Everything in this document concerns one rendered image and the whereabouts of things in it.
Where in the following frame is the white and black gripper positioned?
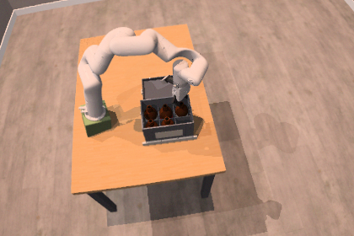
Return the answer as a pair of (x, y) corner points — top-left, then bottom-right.
(171, 84), (190, 107)

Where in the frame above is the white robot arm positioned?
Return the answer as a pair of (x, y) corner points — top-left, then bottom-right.
(78, 27), (208, 121)

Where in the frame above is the dark grey crate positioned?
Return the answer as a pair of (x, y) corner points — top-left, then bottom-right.
(140, 94), (194, 142)

